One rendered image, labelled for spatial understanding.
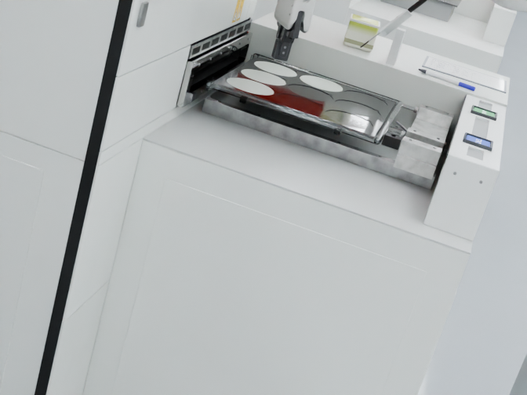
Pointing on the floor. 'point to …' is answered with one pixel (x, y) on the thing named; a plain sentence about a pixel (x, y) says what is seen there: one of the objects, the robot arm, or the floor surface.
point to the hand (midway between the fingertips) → (281, 49)
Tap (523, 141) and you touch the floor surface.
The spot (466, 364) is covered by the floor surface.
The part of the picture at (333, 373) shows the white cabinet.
